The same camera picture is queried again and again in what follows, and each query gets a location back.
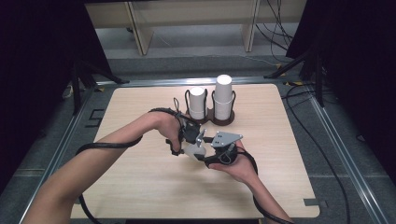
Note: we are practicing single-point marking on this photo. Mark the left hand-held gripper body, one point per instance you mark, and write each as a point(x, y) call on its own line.
point(190, 132)

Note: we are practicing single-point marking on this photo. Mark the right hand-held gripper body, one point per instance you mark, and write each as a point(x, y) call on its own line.
point(225, 139)

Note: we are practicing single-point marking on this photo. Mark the dark brown double cup holder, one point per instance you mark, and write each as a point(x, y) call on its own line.
point(211, 120)

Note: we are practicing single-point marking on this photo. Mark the person's left hand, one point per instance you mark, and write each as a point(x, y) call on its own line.
point(168, 124)

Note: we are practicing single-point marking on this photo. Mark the person's right hand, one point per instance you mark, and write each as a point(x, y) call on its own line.
point(241, 169)

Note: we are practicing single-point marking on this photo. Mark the short stack of white cups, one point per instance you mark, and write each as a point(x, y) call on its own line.
point(197, 102)

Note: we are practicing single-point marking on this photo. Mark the tall stack of white cups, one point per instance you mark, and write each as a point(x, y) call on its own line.
point(223, 99)

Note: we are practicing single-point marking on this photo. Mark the black tripod stand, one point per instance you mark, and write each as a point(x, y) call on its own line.
point(319, 84)
point(76, 90)

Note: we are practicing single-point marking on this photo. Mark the light wooden shelf unit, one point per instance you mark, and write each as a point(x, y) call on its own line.
point(193, 12)

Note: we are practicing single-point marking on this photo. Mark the black curtain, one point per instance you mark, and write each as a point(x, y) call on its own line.
point(358, 62)
point(37, 77)

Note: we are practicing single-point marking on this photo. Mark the metal floor rail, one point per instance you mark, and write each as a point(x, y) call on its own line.
point(49, 174)
point(348, 161)

